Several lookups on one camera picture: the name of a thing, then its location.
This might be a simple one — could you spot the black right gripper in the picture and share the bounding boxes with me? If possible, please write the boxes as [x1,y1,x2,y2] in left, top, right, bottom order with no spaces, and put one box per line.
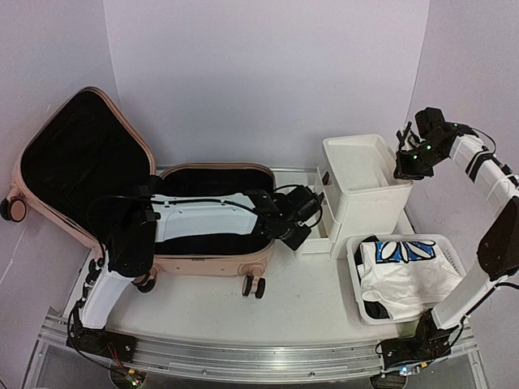
[393,140,446,180]

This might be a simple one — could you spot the white three-drawer storage cabinet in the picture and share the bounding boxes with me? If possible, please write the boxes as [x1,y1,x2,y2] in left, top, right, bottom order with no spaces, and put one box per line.
[298,134,413,254]

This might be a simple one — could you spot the white perforated plastic basket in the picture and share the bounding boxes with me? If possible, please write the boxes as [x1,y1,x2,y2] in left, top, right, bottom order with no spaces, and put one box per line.
[345,234,466,325]

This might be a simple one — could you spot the white garment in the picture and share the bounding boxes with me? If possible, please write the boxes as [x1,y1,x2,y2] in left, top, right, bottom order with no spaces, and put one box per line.
[357,240,461,320]

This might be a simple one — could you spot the dark denim jeans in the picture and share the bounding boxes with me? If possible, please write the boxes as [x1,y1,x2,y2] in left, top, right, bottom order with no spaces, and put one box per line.
[354,248,389,319]

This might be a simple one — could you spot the pink hard-shell suitcase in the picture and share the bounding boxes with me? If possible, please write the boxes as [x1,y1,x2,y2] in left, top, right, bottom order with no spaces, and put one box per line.
[0,85,277,301]

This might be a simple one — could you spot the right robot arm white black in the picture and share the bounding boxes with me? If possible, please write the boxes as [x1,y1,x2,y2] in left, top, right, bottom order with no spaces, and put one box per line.
[380,119,518,366]

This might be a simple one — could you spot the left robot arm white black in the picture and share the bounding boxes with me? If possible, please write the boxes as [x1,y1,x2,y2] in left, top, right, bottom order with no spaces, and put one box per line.
[67,185,323,363]

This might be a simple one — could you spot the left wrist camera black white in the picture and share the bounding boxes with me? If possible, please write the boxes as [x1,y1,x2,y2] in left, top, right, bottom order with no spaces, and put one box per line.
[272,184,324,229]

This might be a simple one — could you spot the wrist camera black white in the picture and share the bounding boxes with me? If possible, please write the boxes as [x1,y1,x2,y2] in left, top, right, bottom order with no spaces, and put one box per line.
[397,107,446,150]
[272,184,324,229]

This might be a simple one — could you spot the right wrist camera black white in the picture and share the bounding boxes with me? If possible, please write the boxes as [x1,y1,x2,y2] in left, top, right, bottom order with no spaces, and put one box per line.
[397,107,446,150]

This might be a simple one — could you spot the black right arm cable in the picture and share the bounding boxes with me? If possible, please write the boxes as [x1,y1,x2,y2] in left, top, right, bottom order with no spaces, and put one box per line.
[461,123,496,153]

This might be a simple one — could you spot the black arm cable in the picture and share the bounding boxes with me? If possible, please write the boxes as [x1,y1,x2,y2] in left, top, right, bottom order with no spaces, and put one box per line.
[461,123,496,153]
[62,194,151,374]

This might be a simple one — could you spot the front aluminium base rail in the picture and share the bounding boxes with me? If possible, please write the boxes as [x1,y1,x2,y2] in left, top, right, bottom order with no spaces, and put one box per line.
[22,307,485,388]

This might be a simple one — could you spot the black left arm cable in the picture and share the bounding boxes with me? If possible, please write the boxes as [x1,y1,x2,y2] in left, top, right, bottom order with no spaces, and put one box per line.
[62,194,151,374]

